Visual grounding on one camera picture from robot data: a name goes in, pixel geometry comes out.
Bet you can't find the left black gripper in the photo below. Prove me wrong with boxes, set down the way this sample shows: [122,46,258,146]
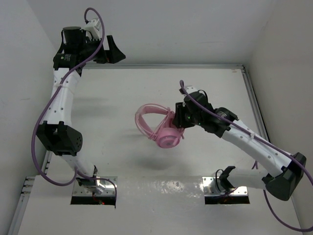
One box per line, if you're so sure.
[78,36,125,64]

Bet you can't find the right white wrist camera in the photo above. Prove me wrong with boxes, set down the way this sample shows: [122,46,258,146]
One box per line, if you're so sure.
[184,86,198,94]

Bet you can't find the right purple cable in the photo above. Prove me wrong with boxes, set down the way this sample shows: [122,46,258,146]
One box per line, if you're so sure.
[179,80,313,232]

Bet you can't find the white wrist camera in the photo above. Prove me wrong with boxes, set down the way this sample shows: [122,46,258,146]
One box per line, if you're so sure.
[184,86,198,94]
[83,18,101,39]

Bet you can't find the aluminium table frame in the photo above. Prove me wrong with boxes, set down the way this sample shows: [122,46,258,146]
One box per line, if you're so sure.
[19,65,292,235]

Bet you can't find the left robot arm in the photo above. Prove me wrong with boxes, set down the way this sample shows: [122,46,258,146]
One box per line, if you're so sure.
[34,26,126,178]

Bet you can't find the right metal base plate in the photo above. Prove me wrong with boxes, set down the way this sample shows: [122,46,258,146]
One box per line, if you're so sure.
[202,176,248,197]

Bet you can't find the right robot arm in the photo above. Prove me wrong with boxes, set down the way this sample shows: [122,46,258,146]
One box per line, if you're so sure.
[173,87,306,201]

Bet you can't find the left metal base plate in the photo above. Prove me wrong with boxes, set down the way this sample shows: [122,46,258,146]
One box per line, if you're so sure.
[72,177,117,197]

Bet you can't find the metal base plate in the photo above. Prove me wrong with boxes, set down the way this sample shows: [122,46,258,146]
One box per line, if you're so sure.
[72,177,117,197]
[202,176,248,197]

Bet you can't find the pink headphones with cable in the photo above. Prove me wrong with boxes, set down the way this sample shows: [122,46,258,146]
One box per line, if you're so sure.
[134,103,185,149]

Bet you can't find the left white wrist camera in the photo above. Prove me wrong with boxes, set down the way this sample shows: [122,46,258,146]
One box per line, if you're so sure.
[83,18,101,39]

